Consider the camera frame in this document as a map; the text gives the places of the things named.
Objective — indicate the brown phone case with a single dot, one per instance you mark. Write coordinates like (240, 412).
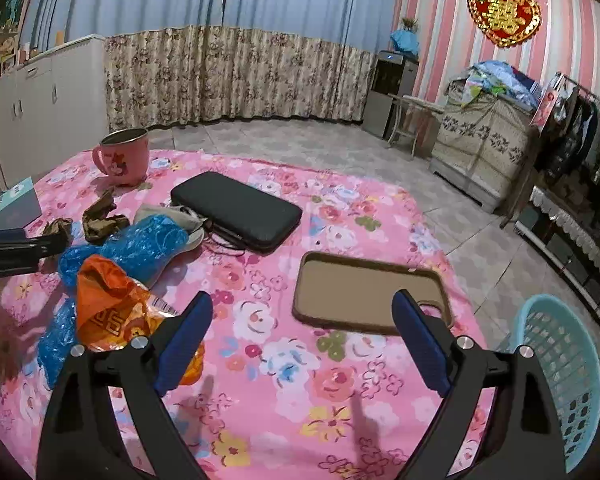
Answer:
(354, 294)

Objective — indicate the blue and floral curtain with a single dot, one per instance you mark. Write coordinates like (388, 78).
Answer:
(178, 61)

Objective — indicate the black zip case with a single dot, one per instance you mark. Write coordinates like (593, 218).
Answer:
(239, 213)

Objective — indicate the beige cloth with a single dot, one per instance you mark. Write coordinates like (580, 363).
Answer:
(184, 217)

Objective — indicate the black left gripper tip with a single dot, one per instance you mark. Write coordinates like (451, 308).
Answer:
(20, 254)

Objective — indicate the clothes rack with clothes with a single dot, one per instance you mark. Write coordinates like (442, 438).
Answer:
(568, 119)

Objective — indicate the pink mug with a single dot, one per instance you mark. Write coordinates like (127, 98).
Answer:
(123, 156)

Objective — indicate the blue bag on dispenser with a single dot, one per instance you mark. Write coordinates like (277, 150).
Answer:
(405, 41)

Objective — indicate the white cabinet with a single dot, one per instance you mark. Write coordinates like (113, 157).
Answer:
(52, 108)

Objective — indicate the pile of folded clothes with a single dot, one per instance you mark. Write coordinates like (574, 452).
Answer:
(498, 78)

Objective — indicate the small stool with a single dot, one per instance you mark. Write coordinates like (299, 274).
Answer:
(411, 119)

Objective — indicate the water dispenser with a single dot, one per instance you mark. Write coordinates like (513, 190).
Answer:
(394, 75)

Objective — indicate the red heart wall decoration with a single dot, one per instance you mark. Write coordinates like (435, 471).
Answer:
(506, 23)

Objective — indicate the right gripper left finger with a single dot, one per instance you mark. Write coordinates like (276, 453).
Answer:
(80, 437)

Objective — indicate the covered chest with cloth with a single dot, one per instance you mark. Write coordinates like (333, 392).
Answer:
(481, 146)

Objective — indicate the orange snack bag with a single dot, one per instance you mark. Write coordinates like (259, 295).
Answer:
(112, 308)

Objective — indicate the light blue plastic basket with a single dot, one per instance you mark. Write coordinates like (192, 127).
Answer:
(570, 363)

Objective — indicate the low tv bench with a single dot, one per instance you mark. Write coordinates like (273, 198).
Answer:
(551, 228)

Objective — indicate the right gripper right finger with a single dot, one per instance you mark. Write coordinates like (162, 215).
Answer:
(522, 439)

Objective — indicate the small teal box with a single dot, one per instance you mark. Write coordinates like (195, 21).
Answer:
(19, 206)

